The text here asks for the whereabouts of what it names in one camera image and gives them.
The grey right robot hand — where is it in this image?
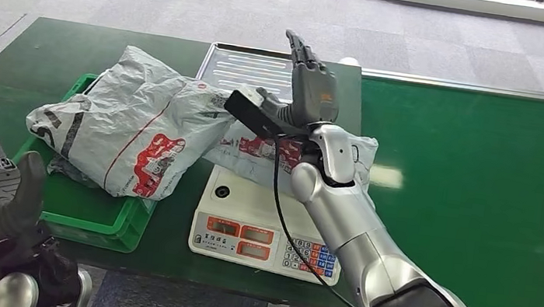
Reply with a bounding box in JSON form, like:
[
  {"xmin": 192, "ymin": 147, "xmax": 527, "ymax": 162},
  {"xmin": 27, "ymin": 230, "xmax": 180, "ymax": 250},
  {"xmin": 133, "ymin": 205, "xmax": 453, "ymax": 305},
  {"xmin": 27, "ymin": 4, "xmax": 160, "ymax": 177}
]
[{"xmin": 253, "ymin": 26, "xmax": 349, "ymax": 132}]

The small grey courier bag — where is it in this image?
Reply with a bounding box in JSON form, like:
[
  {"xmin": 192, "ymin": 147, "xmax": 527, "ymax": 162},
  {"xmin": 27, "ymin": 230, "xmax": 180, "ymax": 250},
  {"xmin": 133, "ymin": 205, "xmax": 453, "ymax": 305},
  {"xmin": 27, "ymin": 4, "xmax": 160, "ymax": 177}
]
[{"xmin": 198, "ymin": 113, "xmax": 381, "ymax": 208}]

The green conveyor belt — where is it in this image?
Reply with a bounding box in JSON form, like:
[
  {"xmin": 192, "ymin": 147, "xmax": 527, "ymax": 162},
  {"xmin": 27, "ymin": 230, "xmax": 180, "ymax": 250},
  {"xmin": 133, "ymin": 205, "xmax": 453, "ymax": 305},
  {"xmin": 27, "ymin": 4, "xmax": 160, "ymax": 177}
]
[{"xmin": 327, "ymin": 68, "xmax": 544, "ymax": 307}]

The white round knob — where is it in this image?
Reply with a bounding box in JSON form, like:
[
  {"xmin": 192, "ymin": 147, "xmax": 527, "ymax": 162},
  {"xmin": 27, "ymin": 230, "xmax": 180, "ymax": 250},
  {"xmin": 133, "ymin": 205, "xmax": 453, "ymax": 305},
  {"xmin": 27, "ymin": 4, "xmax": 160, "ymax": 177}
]
[{"xmin": 337, "ymin": 54, "xmax": 363, "ymax": 69}]

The metal tray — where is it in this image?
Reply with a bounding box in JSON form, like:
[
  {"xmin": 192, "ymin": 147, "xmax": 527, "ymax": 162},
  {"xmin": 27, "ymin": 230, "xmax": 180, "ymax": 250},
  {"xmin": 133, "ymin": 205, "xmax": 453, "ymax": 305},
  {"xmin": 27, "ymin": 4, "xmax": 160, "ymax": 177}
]
[{"xmin": 193, "ymin": 40, "xmax": 307, "ymax": 106}]

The green plastic crate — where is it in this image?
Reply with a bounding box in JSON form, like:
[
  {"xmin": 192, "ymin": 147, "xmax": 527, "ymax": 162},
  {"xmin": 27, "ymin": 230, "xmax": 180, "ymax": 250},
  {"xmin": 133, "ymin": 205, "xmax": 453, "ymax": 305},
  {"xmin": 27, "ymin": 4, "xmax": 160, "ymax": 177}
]
[{"xmin": 1, "ymin": 65, "xmax": 173, "ymax": 257}]

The white electronic scale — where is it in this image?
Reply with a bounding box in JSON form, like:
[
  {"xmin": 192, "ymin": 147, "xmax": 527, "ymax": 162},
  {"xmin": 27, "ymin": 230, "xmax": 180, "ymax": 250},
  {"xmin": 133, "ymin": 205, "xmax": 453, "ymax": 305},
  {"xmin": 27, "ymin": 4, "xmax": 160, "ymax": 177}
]
[{"xmin": 183, "ymin": 162, "xmax": 353, "ymax": 288}]

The large grey courier bag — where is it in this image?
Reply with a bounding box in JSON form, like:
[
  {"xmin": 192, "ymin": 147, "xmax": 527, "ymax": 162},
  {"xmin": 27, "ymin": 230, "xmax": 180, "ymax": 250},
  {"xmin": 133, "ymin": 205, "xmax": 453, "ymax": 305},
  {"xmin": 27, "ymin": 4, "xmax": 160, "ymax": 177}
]
[{"xmin": 17, "ymin": 33, "xmax": 244, "ymax": 212}]

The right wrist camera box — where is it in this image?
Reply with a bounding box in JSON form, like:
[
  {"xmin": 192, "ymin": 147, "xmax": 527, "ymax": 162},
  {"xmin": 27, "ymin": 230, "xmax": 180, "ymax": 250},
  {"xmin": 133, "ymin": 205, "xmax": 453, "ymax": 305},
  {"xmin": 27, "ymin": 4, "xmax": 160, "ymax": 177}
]
[{"xmin": 220, "ymin": 83, "xmax": 287, "ymax": 142}]

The black camera cable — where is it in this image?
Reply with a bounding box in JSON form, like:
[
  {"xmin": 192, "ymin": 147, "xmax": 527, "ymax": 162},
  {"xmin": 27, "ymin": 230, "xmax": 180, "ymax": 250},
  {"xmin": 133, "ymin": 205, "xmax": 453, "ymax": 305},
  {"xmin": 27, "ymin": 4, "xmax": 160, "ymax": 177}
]
[{"xmin": 253, "ymin": 134, "xmax": 378, "ymax": 307}]

